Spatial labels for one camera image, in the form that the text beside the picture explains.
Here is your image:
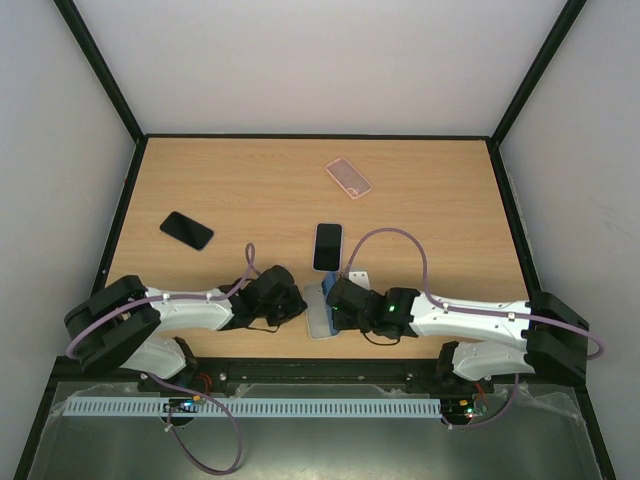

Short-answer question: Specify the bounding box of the black phone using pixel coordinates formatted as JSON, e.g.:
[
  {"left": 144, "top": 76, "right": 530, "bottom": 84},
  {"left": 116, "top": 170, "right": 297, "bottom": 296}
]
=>
[{"left": 159, "top": 211, "right": 214, "bottom": 251}]

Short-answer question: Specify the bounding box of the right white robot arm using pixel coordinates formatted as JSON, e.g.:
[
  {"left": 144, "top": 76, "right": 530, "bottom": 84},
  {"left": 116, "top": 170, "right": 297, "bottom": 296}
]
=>
[{"left": 325, "top": 277, "right": 589, "bottom": 392}]

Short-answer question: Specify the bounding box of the black frame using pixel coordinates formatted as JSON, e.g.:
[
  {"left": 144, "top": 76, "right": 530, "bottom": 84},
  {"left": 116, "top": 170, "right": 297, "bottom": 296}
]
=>
[{"left": 0, "top": 0, "right": 640, "bottom": 480}]

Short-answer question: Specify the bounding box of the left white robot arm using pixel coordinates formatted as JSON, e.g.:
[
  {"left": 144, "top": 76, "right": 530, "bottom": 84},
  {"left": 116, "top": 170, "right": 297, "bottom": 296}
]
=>
[{"left": 64, "top": 265, "right": 307, "bottom": 387}]

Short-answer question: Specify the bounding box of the blue phone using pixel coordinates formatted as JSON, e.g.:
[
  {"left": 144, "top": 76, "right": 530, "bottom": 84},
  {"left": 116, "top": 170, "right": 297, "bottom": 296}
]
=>
[{"left": 321, "top": 272, "right": 341, "bottom": 335}]

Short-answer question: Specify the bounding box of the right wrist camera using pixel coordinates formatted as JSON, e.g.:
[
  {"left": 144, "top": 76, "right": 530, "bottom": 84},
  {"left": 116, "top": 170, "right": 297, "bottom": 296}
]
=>
[{"left": 348, "top": 270, "right": 371, "bottom": 290}]

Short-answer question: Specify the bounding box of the pink phone case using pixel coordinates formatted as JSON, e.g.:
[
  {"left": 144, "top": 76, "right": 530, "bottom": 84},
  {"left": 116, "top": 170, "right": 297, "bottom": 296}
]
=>
[{"left": 325, "top": 157, "right": 372, "bottom": 200}]

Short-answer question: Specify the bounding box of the lavender phone case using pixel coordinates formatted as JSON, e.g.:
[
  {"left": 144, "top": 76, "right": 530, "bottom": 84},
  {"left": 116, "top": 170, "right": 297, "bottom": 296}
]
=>
[{"left": 312, "top": 222, "right": 346, "bottom": 273}]

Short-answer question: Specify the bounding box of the light blue cable duct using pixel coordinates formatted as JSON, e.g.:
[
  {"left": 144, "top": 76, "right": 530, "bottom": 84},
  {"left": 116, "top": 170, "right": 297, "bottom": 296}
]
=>
[{"left": 63, "top": 397, "right": 440, "bottom": 419}]

